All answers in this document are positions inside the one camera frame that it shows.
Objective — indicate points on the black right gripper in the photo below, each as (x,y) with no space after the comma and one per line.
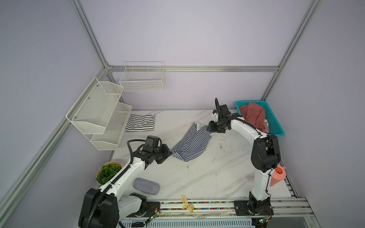
(211,128)

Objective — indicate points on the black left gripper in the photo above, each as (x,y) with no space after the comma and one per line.
(167,153)

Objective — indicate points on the black white striped tank top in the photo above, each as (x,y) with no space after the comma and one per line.
(141,123)

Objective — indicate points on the navy striped tank top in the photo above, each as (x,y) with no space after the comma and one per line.
(193,144)

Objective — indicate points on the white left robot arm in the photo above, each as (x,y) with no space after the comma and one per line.
(105,207)

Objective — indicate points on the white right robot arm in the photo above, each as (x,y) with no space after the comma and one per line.
(265,155)

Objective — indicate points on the red tank top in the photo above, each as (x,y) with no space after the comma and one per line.
(253,114)

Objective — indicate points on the grey felt pouch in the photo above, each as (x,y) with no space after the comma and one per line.
(146,186)

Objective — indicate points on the red white striped garment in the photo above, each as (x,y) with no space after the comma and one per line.
(265,127)

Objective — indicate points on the potted green plant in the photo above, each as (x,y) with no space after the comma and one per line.
(107,172)

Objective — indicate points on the teal plastic basket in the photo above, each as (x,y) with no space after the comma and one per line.
(274,125)

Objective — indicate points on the yellow banana toy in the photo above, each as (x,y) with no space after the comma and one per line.
(186,205)

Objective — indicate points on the white mesh two-tier shelf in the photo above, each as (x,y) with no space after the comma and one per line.
(100,115)

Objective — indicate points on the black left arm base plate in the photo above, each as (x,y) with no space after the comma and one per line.
(149,208)

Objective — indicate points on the white wire wall basket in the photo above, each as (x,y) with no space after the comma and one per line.
(139,76)

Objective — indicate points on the aluminium frame rail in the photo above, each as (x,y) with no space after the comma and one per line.
(199,68)

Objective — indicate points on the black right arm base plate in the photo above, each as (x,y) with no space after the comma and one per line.
(253,207)

